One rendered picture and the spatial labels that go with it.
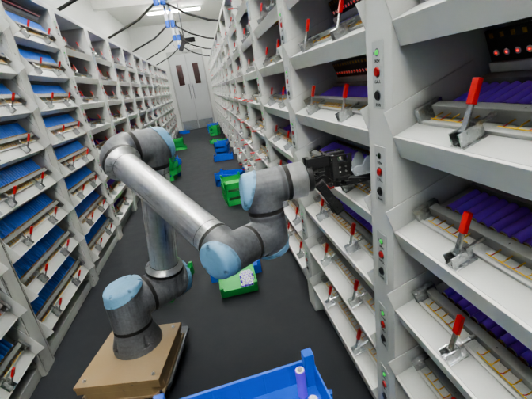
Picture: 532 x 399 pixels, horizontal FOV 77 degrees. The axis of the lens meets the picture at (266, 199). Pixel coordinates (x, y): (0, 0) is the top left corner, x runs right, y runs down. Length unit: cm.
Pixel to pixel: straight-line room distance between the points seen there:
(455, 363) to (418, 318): 12
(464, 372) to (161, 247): 103
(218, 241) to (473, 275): 48
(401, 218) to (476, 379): 30
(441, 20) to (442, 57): 15
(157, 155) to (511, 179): 98
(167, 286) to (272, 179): 80
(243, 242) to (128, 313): 75
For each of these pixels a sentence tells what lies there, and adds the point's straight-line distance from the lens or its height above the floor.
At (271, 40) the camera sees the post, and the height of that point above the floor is 126.
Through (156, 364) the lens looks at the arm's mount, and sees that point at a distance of 142.
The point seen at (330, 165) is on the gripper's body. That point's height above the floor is 84.
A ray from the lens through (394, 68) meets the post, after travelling 67.
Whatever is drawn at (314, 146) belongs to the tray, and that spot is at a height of 79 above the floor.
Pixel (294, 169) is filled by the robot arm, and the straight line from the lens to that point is 81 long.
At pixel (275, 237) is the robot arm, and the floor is 70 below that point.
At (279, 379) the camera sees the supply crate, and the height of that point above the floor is 51.
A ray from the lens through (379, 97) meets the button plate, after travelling 70.
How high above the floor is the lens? 106
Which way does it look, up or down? 19 degrees down
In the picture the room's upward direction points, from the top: 8 degrees counter-clockwise
